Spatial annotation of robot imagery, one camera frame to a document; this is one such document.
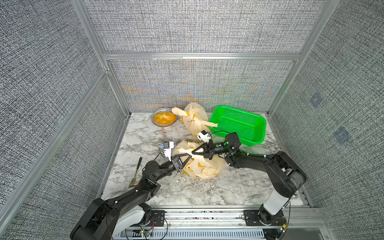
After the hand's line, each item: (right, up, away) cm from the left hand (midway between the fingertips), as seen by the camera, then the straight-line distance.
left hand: (194, 156), depth 69 cm
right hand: (0, +2, -1) cm, 2 cm away
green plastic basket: (+42, +13, +41) cm, 60 cm away
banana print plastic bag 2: (+2, -5, +3) cm, 7 cm away
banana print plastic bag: (+1, +19, +21) cm, 28 cm away
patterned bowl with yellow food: (-22, +21, +40) cm, 50 cm away
